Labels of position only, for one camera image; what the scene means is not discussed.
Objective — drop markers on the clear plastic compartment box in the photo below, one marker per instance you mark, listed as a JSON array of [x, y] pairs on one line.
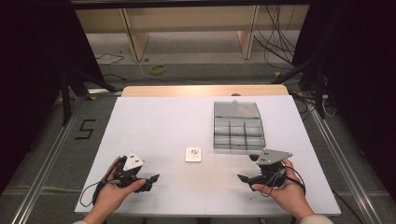
[[238, 126]]

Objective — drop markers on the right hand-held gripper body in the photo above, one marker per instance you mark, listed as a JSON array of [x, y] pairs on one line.
[[271, 158]]

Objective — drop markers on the small brown trinket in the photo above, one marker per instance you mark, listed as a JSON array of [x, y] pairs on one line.
[[195, 152]]

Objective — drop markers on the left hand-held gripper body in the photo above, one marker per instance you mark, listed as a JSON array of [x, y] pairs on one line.
[[133, 161]]

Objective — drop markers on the light wooden table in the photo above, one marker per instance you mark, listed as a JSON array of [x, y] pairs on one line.
[[186, 90]]

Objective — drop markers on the yellow tape roll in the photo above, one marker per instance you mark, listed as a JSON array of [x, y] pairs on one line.
[[157, 69]]

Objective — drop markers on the person's right hand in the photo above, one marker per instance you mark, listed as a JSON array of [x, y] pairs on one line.
[[288, 196]]

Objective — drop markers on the person's left hand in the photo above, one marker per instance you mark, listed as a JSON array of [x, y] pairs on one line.
[[112, 194]]

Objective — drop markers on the black metal stand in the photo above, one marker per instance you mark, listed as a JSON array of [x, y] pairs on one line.
[[67, 93], [319, 90]]

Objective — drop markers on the small white square card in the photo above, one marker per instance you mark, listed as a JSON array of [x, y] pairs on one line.
[[193, 159]]

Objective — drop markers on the light wooden desk frame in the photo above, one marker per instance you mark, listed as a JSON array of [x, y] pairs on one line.
[[140, 40]]

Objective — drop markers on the silver metal floor rail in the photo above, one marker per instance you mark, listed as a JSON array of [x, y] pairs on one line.
[[46, 161], [342, 161]]

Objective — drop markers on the black curtain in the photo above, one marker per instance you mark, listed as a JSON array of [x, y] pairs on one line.
[[358, 77], [34, 77]]

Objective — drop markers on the white table cover board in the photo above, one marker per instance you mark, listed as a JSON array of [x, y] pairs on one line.
[[162, 130]]

